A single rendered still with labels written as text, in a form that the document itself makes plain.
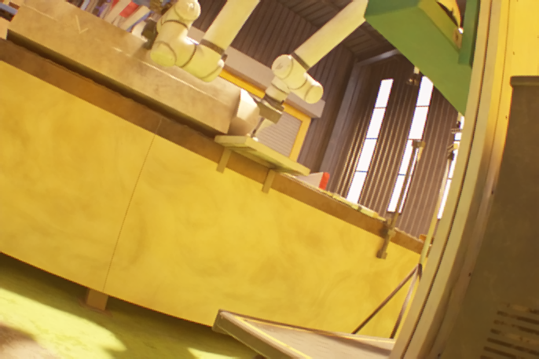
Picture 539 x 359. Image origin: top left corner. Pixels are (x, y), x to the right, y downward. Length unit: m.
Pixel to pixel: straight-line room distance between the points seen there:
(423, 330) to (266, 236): 1.19
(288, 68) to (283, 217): 0.60
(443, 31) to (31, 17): 1.32
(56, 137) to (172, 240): 0.58
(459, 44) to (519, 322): 0.61
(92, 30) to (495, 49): 1.31
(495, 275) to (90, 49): 1.42
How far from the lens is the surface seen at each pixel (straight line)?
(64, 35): 1.62
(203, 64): 1.39
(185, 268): 1.73
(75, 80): 1.58
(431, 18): 0.90
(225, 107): 1.76
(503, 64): 0.95
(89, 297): 1.71
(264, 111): 1.90
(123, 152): 1.60
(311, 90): 1.76
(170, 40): 1.33
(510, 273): 0.62
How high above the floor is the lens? 0.47
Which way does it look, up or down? 9 degrees up
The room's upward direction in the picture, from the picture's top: 20 degrees clockwise
